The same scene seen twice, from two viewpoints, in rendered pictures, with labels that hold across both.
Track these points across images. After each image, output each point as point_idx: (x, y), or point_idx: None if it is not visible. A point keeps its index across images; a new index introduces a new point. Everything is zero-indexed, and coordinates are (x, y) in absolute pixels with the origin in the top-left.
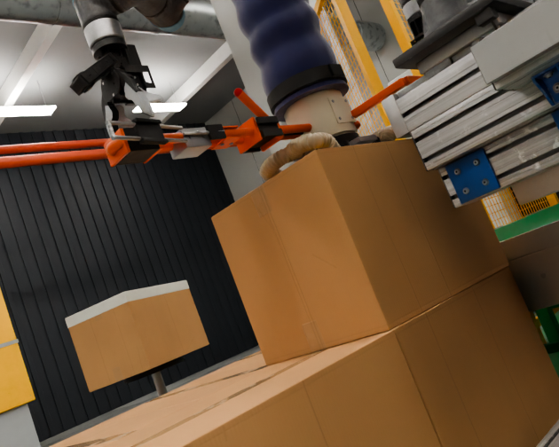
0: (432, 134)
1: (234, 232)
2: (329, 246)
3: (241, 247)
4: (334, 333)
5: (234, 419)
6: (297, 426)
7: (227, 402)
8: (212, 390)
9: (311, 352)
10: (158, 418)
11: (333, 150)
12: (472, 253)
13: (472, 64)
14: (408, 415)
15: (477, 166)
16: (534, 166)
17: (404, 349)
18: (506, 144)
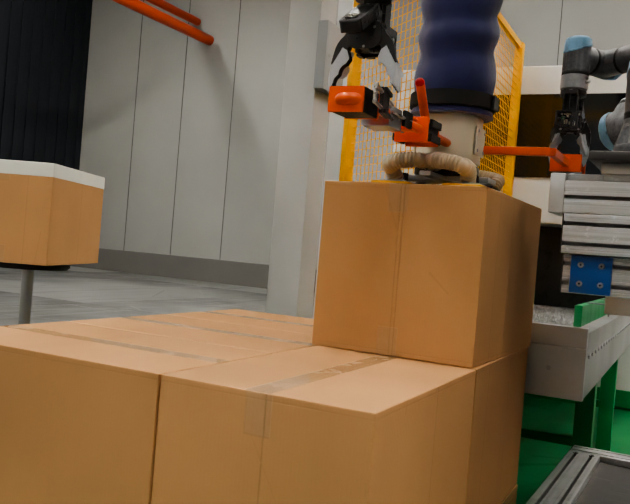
0: (582, 226)
1: (347, 209)
2: (452, 273)
3: (348, 226)
4: (412, 347)
5: (411, 400)
6: (428, 421)
7: (349, 374)
8: (266, 347)
9: (375, 353)
10: (235, 355)
11: (494, 192)
12: (519, 325)
13: None
14: (463, 444)
15: (600, 270)
16: None
17: (475, 389)
18: None
